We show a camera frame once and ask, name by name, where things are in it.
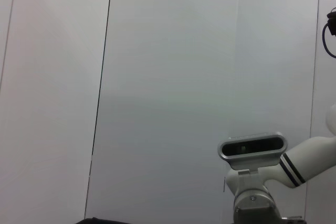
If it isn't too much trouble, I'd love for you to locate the black mounted device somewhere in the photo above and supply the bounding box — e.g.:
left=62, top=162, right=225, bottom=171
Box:
left=326, top=8, right=336, bottom=36

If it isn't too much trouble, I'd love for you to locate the black cable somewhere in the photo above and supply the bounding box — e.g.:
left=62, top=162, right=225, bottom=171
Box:
left=322, top=22, right=336, bottom=58

